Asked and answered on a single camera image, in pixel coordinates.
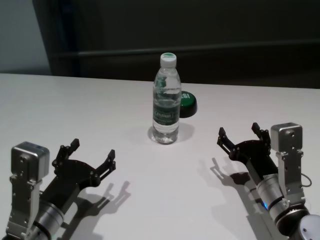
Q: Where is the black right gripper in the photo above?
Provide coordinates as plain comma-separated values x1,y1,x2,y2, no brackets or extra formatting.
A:
216,122,280,180

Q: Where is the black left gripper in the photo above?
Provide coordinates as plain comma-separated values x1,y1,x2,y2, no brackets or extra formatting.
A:
41,137,117,214

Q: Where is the clear green-label water bottle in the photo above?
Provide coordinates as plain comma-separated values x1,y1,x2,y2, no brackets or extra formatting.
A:
151,52,182,145

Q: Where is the green YES push button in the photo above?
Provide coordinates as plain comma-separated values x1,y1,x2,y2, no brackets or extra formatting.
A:
179,90,198,119

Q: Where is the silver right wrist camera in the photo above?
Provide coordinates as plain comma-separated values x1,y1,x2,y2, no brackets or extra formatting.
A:
270,122,305,198

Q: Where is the dark blue vertical post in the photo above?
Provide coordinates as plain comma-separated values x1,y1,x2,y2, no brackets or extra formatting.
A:
51,0,82,76

